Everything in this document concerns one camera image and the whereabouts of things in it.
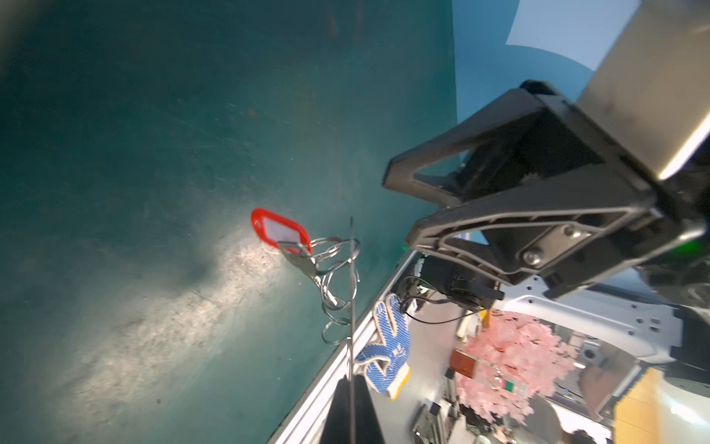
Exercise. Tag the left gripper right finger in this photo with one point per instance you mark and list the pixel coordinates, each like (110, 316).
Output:
(367, 429)

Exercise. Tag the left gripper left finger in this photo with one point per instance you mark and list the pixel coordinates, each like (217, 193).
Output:
(337, 426)

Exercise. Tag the blue dotted glove left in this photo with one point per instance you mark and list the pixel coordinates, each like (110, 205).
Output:
(384, 362)

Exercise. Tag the pink artificial flower tree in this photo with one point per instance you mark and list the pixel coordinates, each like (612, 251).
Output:
(514, 358)

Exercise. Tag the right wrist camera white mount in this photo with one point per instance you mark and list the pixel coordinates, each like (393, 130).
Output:
(651, 92)

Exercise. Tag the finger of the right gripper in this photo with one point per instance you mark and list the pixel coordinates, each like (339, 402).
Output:
(530, 228)
(490, 136)

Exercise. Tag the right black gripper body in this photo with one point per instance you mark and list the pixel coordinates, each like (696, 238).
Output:
(667, 244)

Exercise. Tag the red-capped silver key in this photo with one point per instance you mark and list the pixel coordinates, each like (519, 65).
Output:
(295, 244)

